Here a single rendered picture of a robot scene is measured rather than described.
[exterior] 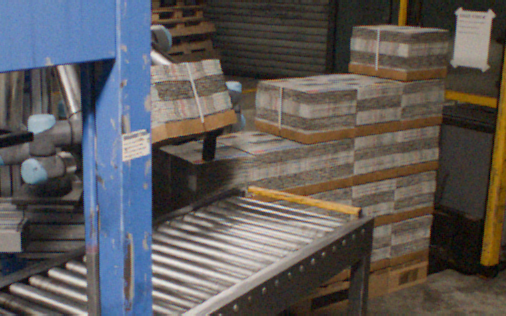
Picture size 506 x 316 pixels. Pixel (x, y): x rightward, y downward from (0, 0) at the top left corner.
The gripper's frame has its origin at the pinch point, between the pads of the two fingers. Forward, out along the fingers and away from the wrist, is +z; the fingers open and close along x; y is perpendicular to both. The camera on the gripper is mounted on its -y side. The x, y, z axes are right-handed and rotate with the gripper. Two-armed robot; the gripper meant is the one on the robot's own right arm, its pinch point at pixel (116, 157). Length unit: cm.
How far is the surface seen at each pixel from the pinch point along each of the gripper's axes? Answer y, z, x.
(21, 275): -23, -53, -7
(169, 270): -34, -25, -32
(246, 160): -14, 84, 13
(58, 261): -23.2, -39.9, -7.0
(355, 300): -67, 45, -42
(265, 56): 99, 759, 419
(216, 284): -39, -25, -46
